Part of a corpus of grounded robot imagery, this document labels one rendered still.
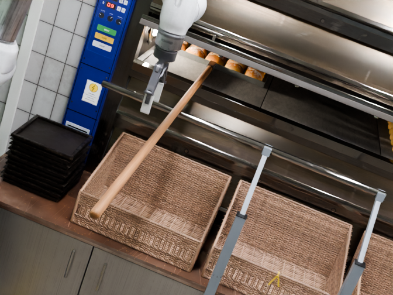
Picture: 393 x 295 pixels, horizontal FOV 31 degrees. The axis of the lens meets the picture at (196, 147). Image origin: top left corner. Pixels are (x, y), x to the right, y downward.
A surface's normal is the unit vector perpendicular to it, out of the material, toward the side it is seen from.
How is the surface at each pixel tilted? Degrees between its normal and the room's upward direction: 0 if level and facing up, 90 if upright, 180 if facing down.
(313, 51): 70
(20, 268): 90
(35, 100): 90
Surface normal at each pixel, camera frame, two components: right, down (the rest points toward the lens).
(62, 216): 0.33, -0.87
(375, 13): -0.07, 0.00
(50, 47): -0.20, 0.32
